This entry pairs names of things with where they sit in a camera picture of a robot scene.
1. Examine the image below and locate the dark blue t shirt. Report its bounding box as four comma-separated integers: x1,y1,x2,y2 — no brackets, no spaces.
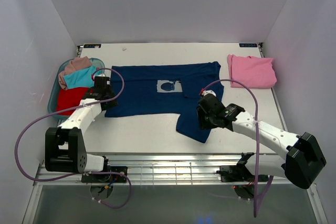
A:
105,61,224,143

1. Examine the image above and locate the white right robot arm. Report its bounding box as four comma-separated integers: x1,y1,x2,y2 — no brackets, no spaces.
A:
197,91,327,189

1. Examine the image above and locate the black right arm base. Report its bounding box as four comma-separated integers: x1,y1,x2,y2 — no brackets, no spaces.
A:
216,165,255,183

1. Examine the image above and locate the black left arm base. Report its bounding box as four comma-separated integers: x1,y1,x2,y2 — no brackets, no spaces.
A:
81,165,128,184

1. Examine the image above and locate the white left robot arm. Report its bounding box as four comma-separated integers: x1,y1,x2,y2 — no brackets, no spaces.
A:
45,75,117,182

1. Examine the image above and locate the light blue t shirt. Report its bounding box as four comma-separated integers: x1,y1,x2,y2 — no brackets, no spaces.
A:
64,66,97,89

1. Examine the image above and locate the teal plastic tray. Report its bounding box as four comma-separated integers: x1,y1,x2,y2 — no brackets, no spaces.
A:
47,58,105,113

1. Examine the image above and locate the red t shirt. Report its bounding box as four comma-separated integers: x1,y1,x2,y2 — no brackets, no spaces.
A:
56,87,89,111

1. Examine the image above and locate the beige t shirt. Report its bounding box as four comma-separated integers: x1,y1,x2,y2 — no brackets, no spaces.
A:
58,57,92,90

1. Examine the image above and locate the folded pink t shirt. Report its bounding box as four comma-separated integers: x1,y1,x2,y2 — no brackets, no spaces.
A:
227,55,277,89

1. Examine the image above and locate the aluminium front rail frame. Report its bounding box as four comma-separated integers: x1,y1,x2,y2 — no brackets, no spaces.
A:
33,153,316,187

